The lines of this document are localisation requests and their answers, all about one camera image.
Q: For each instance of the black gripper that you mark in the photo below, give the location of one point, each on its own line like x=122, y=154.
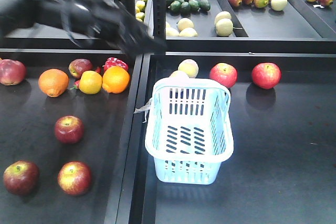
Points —
x=116, y=25

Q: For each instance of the light blue plastic basket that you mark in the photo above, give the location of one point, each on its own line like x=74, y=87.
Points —
x=188, y=132

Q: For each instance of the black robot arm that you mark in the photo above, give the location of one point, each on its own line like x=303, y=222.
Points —
x=83, y=21

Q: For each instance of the red bell pepper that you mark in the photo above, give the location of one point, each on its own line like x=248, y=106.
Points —
x=113, y=61

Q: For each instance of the orange right of yellow apple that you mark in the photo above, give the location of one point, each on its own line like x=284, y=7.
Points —
x=115, y=80

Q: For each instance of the pale peach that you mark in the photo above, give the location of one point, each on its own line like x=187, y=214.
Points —
x=190, y=67
x=179, y=74

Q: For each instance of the yellow round apple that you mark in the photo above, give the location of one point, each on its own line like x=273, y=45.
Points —
x=90, y=82

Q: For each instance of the crumpled plastic tie strip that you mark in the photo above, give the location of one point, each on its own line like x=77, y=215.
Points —
x=145, y=109

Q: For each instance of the red apple behind oranges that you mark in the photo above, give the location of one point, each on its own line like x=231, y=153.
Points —
x=78, y=66

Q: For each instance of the red chili pepper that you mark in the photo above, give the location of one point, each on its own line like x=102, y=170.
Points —
x=75, y=85

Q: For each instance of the bright red apple left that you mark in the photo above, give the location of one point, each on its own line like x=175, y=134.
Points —
x=225, y=74

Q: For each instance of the bright red apple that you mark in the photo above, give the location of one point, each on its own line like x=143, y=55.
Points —
x=225, y=74
x=266, y=75

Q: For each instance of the orange left of lemon-apple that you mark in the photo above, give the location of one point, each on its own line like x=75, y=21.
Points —
x=53, y=82

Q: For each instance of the red apple middle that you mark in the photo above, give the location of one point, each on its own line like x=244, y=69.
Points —
x=69, y=129

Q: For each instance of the black upper shelf tray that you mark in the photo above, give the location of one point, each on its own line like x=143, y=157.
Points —
x=300, y=28

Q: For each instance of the bright red apple right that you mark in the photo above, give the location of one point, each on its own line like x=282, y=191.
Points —
x=266, y=75

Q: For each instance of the red apple at stand corner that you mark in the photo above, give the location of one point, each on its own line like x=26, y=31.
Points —
x=13, y=72

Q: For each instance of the red yellow apple front-right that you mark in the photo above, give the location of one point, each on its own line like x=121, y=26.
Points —
x=74, y=178

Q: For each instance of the red yellow apple front-left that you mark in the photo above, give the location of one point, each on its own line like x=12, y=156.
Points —
x=21, y=178

